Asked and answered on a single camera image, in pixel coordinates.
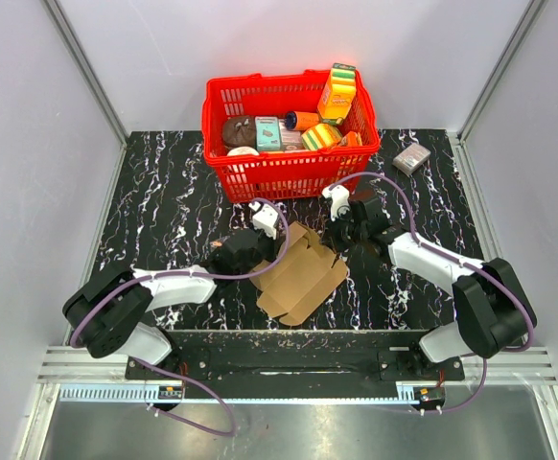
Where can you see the brown round chocolate cake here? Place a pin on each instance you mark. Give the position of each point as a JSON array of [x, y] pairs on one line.
[[239, 131]]

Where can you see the tall orange sponge box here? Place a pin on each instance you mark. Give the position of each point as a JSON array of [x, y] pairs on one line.
[[338, 94]]

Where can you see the white wrapped tissue pack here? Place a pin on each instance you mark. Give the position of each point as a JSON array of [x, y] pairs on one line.
[[411, 159]]

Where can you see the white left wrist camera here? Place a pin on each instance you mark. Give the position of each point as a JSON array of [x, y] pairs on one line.
[[264, 217]]

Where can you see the teal small carton box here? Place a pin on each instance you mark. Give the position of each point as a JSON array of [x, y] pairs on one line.
[[268, 136]]

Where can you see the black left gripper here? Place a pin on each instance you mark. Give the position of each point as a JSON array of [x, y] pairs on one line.
[[272, 244]]

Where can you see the pink small food box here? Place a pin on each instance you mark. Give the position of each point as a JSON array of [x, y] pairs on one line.
[[290, 140]]

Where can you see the brown cardboard box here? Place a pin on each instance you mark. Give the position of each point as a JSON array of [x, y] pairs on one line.
[[307, 275]]

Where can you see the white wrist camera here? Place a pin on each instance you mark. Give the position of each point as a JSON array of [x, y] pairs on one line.
[[264, 217], [339, 198]]

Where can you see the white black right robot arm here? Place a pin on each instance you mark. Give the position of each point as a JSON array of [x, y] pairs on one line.
[[491, 310]]

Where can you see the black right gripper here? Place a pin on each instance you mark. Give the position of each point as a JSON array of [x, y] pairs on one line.
[[331, 233]]

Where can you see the red plastic shopping basket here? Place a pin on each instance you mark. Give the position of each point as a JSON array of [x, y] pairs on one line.
[[282, 174]]

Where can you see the yellow green sponge pack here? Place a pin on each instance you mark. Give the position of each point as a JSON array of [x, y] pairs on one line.
[[321, 136]]

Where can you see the orange snack packet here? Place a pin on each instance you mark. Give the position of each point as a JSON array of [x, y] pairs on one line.
[[351, 140]]

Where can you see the aluminium frame rail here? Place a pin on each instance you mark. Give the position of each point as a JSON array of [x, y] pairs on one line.
[[118, 379]]

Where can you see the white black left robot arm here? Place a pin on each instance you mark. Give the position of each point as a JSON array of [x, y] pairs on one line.
[[106, 314]]

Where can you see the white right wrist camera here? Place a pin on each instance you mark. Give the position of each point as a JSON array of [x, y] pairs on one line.
[[339, 198]]

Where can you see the white round lid container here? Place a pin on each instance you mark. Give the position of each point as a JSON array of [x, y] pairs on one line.
[[244, 150]]

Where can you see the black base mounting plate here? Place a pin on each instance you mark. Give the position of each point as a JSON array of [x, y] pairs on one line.
[[385, 355]]

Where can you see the orange cylindrical can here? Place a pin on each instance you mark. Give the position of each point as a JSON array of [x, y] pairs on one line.
[[301, 120]]

